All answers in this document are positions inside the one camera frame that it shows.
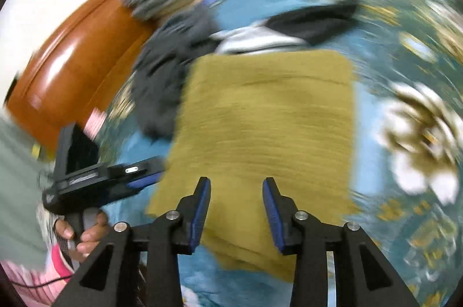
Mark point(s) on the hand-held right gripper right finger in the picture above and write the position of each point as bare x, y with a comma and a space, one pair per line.
275, 216

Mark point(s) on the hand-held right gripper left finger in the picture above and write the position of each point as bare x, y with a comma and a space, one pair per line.
200, 216

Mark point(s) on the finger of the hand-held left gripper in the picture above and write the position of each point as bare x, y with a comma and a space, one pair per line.
146, 171

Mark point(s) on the dark grey garment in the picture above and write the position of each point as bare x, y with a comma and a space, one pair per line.
162, 75

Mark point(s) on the olive green knit sweater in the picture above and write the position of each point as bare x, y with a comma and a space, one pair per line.
264, 119

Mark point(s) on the person's left forearm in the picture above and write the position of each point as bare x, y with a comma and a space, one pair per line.
32, 281

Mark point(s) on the person's left hand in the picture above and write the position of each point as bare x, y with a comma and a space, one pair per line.
92, 234

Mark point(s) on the pink cloth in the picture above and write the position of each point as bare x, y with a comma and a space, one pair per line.
94, 121

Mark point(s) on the orange wooden headboard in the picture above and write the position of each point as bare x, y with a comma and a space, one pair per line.
72, 68

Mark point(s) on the blue floral bedspread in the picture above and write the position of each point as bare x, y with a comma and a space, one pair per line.
398, 57

